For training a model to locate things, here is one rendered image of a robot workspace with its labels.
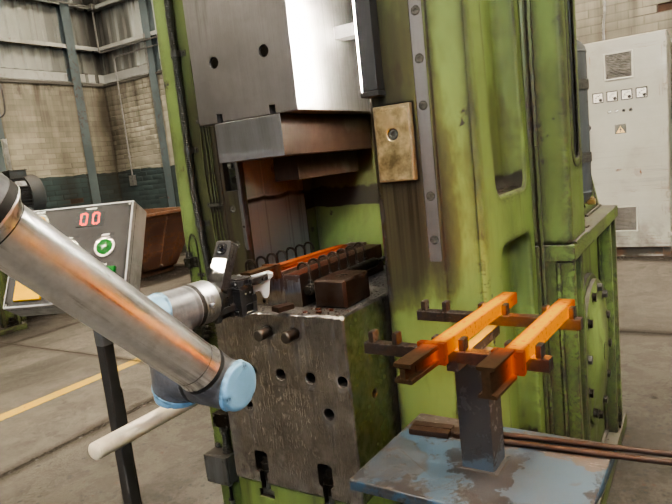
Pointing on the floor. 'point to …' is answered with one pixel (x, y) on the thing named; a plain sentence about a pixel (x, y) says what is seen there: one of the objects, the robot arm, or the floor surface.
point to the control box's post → (117, 416)
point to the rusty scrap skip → (162, 240)
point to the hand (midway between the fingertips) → (265, 271)
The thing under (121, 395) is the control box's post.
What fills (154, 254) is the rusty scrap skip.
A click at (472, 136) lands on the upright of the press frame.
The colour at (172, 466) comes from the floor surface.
